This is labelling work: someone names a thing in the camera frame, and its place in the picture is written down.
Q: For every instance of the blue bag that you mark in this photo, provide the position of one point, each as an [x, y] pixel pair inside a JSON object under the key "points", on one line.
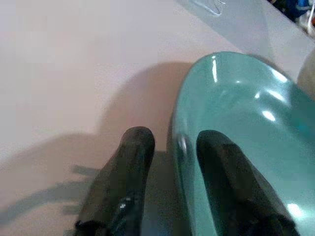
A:
{"points": [[299, 8]]}

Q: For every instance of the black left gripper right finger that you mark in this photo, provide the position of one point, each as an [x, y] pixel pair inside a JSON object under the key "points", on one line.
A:
{"points": [[236, 186]]}

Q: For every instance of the teal plate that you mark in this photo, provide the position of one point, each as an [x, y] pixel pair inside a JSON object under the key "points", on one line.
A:
{"points": [[241, 110]]}

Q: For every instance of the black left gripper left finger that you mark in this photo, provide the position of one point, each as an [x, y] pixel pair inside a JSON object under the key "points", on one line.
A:
{"points": [[123, 177]]}

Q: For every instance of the clear plastic scrap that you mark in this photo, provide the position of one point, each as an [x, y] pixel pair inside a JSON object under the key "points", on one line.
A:
{"points": [[217, 7]]}

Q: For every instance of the white ceramic bowl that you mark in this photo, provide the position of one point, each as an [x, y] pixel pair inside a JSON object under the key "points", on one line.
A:
{"points": [[307, 73]]}

